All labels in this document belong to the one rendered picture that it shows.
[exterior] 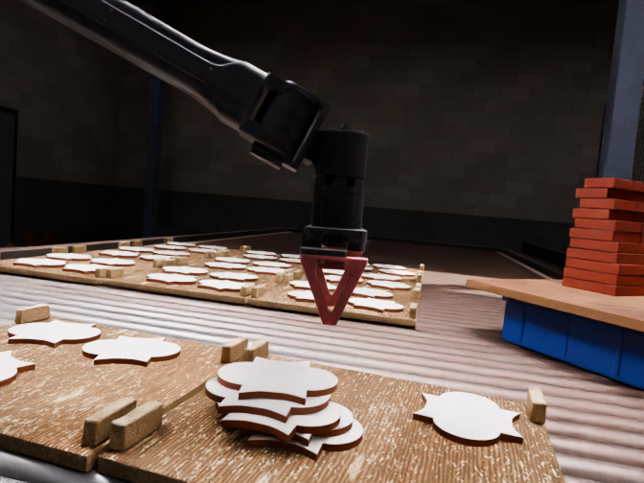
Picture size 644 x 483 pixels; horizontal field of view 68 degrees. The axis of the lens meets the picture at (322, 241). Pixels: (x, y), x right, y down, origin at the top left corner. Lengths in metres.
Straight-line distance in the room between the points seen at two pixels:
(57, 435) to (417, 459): 0.35
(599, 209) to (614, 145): 1.16
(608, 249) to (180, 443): 0.95
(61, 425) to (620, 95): 2.25
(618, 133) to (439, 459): 1.99
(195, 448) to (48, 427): 0.15
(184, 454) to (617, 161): 2.12
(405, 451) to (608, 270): 0.77
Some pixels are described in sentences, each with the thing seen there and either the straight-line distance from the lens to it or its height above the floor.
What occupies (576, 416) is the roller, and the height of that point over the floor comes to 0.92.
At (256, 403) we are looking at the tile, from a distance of 0.52.
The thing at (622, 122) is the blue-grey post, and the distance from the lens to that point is 2.38.
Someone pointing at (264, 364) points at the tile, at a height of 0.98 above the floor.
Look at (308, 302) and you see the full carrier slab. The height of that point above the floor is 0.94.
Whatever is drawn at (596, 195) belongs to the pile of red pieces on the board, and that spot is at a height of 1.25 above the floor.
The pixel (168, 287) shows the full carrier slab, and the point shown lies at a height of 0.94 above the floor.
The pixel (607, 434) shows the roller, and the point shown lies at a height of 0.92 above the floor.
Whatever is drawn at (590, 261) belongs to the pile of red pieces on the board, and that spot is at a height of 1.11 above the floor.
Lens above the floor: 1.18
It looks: 4 degrees down
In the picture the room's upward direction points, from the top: 5 degrees clockwise
